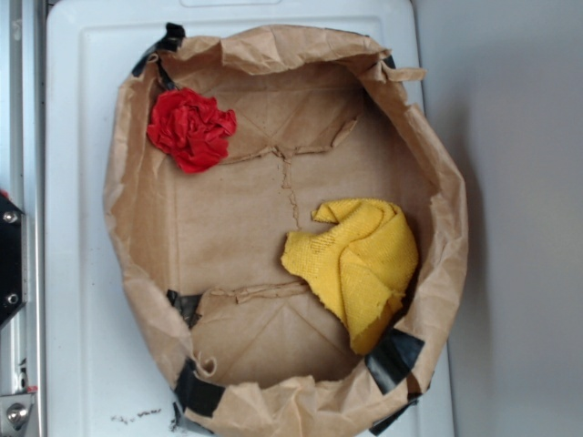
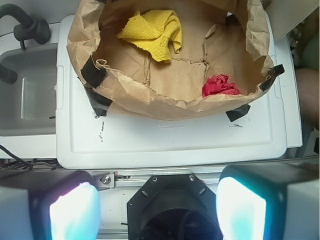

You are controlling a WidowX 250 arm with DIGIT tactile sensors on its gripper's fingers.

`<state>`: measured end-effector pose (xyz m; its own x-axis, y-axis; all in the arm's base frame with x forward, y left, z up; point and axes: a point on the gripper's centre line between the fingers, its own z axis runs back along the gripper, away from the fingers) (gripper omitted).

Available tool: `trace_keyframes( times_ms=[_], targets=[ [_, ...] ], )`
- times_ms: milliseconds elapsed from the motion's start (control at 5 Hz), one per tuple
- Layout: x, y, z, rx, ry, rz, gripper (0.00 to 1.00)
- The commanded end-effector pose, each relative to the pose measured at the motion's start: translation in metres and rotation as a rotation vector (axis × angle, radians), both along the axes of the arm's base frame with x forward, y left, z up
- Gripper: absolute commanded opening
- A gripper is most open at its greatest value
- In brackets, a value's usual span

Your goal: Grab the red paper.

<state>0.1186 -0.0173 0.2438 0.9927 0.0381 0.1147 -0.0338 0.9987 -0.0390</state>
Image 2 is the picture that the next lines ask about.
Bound yellow cloth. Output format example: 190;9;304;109
117;9;183;62

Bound black octagonal mount plate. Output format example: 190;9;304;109
127;174;224;240

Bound black cables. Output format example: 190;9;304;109
0;144;59;172

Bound black tape front left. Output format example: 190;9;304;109
84;87;113;117

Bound black tape right rim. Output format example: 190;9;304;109
259;64;285;92

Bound grey sink basin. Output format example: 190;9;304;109
0;43;58;137

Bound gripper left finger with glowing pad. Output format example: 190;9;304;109
0;170;101;240

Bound black tape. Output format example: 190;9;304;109
84;87;113;117
225;104;251;122

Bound black tape front right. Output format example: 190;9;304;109
225;104;251;122

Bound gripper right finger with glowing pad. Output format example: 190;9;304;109
216;162;320;240

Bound brown paper bag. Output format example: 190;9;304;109
67;0;274;120

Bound black tape rim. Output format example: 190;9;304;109
259;64;285;92
80;56;109;88

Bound black faucet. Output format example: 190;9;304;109
0;4;52;84

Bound aluminium frame rail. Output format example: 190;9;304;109
88;169;221;191

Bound black tape left rim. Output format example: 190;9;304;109
80;56;109;88

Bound white plastic bin lid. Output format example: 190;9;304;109
55;15;287;169

